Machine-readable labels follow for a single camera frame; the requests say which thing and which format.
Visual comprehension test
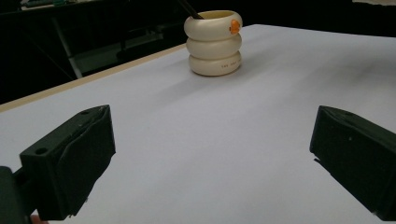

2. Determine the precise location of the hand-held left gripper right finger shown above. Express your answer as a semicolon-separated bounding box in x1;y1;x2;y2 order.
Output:
309;105;396;222

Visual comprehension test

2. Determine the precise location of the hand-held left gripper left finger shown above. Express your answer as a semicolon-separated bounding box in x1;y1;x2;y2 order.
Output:
19;104;117;222

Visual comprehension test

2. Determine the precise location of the cream ringed cup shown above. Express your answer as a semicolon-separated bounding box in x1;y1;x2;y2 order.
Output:
183;9;244;77

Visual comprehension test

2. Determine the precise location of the black knife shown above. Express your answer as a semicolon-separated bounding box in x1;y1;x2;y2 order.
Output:
177;0;205;21

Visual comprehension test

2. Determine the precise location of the white-legged desk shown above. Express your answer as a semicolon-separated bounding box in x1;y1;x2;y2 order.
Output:
50;17;84;79

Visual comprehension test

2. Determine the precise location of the white table mat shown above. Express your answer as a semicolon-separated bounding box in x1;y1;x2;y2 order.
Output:
0;23;396;224

